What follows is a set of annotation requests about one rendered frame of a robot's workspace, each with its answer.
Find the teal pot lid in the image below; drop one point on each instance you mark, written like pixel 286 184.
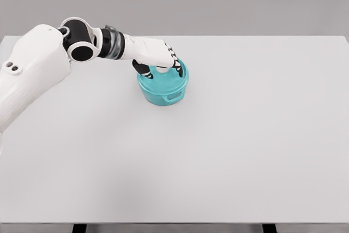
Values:
pixel 163 78

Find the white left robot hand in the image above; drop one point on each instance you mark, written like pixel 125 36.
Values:
pixel 152 51

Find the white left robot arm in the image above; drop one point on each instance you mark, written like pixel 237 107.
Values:
pixel 35 61

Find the teal pot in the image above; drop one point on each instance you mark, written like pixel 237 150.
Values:
pixel 161 95

